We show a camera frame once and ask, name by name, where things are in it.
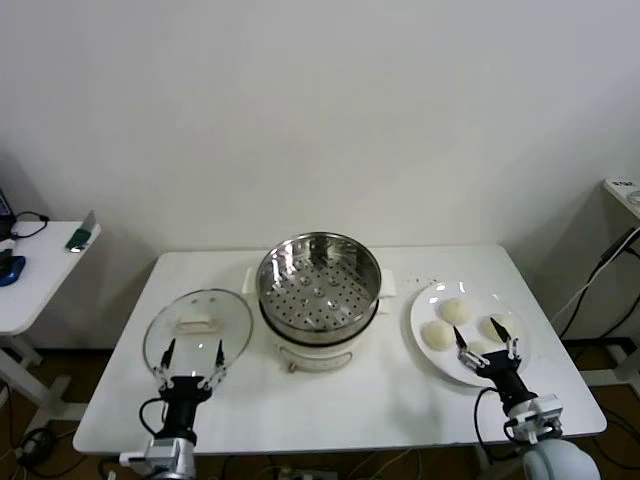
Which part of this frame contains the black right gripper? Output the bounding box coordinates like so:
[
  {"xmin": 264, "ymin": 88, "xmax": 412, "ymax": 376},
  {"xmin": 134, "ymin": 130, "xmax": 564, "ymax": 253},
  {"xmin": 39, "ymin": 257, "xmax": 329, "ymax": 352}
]
[{"xmin": 452, "ymin": 316, "xmax": 534, "ymax": 405}]

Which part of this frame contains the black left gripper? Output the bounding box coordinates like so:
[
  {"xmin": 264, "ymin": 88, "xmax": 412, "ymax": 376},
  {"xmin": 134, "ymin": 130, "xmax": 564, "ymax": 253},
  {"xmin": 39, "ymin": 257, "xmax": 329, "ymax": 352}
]
[{"xmin": 152, "ymin": 338, "xmax": 231, "ymax": 439}]

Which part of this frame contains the round glass pot lid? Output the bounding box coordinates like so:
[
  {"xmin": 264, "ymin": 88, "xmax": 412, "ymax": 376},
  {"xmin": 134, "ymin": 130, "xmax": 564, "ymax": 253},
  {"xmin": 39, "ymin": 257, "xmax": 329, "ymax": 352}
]
[{"xmin": 142, "ymin": 287, "xmax": 254, "ymax": 385}]

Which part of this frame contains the perforated steel steamer basket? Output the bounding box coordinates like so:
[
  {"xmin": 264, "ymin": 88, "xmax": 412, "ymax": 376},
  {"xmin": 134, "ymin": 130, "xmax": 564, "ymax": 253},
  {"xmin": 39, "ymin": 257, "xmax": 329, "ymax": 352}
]
[{"xmin": 256, "ymin": 230, "xmax": 384, "ymax": 346}]

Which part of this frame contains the round white plate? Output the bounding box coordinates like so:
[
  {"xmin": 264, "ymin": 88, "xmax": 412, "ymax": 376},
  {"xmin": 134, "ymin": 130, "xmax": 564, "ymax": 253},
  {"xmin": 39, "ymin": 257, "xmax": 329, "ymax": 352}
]
[{"xmin": 409, "ymin": 280, "xmax": 531, "ymax": 389}]

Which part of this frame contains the white electric cooker pot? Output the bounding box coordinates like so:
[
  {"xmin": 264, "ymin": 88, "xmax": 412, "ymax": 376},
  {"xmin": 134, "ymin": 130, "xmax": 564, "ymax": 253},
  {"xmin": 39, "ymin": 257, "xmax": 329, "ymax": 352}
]
[{"xmin": 242, "ymin": 267, "xmax": 399, "ymax": 375}]

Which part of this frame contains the floor power strip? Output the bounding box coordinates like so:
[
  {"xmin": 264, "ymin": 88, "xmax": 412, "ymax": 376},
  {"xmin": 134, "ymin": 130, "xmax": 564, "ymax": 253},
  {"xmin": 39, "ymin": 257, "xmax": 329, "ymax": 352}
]
[{"xmin": 277, "ymin": 466, "xmax": 337, "ymax": 480}]

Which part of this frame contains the white side table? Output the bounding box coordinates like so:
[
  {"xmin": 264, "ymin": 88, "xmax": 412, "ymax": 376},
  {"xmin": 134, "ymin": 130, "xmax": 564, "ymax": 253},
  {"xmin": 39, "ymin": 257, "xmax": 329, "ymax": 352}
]
[{"xmin": 0, "ymin": 219, "xmax": 104, "ymax": 431}]

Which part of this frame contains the white desk with label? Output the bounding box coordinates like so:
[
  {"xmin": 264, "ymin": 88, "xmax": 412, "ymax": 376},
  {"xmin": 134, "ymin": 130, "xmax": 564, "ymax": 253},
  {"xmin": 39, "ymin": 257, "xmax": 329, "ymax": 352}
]
[{"xmin": 582, "ymin": 177, "xmax": 640, "ymax": 386}]

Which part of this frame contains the blue handheld device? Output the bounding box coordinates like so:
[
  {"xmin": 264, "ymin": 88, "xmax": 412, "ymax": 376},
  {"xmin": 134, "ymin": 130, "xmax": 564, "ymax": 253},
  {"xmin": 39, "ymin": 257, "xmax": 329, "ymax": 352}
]
[{"xmin": 0, "ymin": 253, "xmax": 27, "ymax": 288}]

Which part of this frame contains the dark screen device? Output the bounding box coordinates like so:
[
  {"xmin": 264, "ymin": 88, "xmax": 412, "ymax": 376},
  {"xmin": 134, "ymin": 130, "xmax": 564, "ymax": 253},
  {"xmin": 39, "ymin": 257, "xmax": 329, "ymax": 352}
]
[{"xmin": 0, "ymin": 187, "xmax": 15, "ymax": 240}]

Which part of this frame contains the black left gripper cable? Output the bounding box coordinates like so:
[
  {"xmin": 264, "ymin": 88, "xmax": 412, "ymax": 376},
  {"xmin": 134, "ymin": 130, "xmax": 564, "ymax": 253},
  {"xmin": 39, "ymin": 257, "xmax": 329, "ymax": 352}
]
[{"xmin": 138, "ymin": 397, "xmax": 171, "ymax": 441}]

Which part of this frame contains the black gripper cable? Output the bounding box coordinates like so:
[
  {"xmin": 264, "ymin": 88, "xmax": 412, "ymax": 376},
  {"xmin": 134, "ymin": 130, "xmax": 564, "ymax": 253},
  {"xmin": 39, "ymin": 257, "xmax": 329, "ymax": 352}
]
[
  {"xmin": 138, "ymin": 397, "xmax": 171, "ymax": 441},
  {"xmin": 473, "ymin": 387, "xmax": 531, "ymax": 466}
]

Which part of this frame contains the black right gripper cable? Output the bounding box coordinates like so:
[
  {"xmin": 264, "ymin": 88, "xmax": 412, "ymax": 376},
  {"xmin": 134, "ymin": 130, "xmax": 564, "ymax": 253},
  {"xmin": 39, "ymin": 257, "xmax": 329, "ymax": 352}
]
[{"xmin": 473, "ymin": 387, "xmax": 531, "ymax": 466}]

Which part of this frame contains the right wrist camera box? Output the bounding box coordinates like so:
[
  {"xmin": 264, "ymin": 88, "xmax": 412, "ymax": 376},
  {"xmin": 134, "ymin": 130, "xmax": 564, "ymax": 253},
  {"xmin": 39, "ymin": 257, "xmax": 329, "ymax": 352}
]
[{"xmin": 502, "ymin": 393, "xmax": 565, "ymax": 446}]

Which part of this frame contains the black cable with adapter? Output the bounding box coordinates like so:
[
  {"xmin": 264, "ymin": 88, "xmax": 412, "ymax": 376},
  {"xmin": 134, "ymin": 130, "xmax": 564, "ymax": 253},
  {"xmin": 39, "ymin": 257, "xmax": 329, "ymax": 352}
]
[{"xmin": 555, "ymin": 227, "xmax": 637, "ymax": 341}]

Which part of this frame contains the white hanging cable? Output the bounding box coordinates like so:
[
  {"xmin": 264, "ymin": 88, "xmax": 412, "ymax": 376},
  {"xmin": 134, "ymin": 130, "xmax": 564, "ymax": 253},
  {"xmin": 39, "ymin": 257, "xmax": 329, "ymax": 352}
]
[{"xmin": 552, "ymin": 232, "xmax": 640, "ymax": 321}]

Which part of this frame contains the black floor cable bundle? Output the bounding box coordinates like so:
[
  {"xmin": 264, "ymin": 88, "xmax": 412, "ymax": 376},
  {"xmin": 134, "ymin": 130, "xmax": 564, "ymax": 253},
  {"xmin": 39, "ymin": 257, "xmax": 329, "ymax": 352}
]
[{"xmin": 14, "ymin": 424, "xmax": 57, "ymax": 464}]

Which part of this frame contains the black looped cable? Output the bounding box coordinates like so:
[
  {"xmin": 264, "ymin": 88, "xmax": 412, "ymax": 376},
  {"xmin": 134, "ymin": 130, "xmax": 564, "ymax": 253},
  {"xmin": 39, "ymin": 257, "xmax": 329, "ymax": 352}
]
[{"xmin": 8, "ymin": 209, "xmax": 51, "ymax": 241}]

